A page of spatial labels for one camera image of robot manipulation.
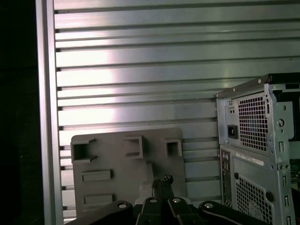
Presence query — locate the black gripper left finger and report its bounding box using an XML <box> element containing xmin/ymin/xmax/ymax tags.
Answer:
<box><xmin>70</xmin><ymin>179</ymin><xmax>164</xmax><ymax>225</ymax></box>

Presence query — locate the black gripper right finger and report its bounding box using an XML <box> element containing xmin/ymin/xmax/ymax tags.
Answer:
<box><xmin>163</xmin><ymin>174</ymin><xmax>265</xmax><ymax>225</ymax></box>

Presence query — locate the grey parts rack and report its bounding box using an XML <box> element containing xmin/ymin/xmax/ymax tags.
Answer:
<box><xmin>70</xmin><ymin>127</ymin><xmax>186</xmax><ymax>225</ymax></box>

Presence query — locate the black open PC case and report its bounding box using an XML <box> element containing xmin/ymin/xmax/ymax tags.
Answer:
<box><xmin>214</xmin><ymin>73</ymin><xmax>300</xmax><ymax>225</ymax></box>

